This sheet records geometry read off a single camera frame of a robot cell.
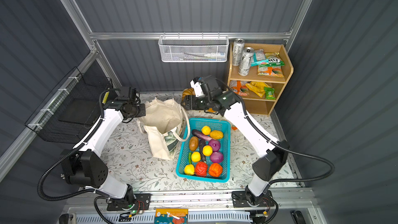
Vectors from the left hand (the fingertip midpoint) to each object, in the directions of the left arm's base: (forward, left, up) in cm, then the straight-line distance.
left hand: (141, 111), depth 85 cm
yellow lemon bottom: (-29, -26, -14) cm, 41 cm away
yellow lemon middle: (-20, -36, -13) cm, 43 cm away
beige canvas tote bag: (+3, -10, -18) cm, 21 cm away
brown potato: (-14, -28, -14) cm, 35 cm away
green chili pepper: (-20, -26, -17) cm, 37 cm away
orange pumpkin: (-30, -39, -13) cm, 51 cm away
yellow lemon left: (-22, -29, -16) cm, 40 cm away
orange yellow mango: (-9, -42, -14) cm, 45 cm away
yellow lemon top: (-7, -36, -12) cm, 39 cm away
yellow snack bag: (+14, -70, +1) cm, 71 cm away
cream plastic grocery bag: (-9, -52, -8) cm, 53 cm away
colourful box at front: (-47, -17, -19) cm, 54 cm away
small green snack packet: (+9, -76, +1) cm, 77 cm away
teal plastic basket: (-7, -48, -11) cm, 49 cm away
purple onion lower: (-23, -41, -13) cm, 49 cm away
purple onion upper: (-16, -41, -13) cm, 46 cm away
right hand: (-7, -27, +13) cm, 31 cm away
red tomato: (-29, -32, -12) cm, 45 cm away
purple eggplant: (-9, -33, -16) cm, 38 cm away
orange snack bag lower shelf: (+14, -59, +1) cm, 60 cm away
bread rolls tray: (+30, -25, -15) cm, 42 cm away
